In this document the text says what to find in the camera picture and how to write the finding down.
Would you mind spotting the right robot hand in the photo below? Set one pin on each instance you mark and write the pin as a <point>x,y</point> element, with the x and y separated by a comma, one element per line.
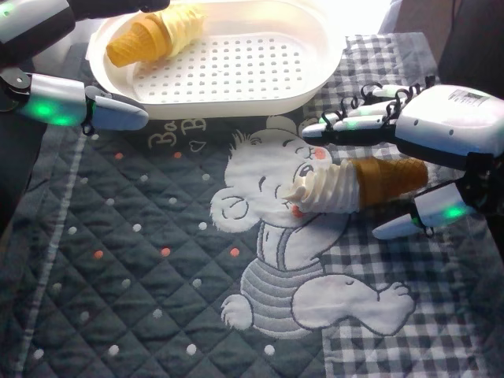
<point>445,118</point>

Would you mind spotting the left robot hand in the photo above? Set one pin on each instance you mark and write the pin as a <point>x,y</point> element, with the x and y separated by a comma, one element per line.
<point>47,94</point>

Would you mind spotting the toy ice cream white cream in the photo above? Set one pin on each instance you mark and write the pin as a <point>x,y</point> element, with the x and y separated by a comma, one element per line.
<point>393,177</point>

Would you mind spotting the toy ice cream yellow cream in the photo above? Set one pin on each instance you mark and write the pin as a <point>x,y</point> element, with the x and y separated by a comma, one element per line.
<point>134,43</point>

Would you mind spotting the white oval perforated tray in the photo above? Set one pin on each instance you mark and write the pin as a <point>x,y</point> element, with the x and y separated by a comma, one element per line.
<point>236,71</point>

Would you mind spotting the grey quilt with bear print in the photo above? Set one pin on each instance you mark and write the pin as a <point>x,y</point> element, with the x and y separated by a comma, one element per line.
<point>157,275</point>

